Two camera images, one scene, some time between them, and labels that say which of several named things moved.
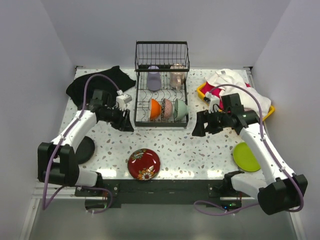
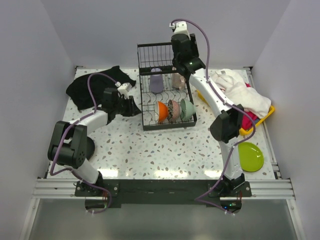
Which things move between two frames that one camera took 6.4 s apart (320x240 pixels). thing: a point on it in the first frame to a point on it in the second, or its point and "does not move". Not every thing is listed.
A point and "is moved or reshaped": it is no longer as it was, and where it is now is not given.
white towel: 224,77 does not move
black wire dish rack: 161,98 is moved or reshaped
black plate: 85,149 does not move
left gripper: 119,124 to 132,109
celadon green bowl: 181,110 to 187,110
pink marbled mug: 177,78 is moved or reshaped
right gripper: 203,117 to 195,50
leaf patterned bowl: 167,109 to 174,110
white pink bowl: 155,109 to 161,112
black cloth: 76,89 does not move
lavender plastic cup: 154,81 is moved or reshaped
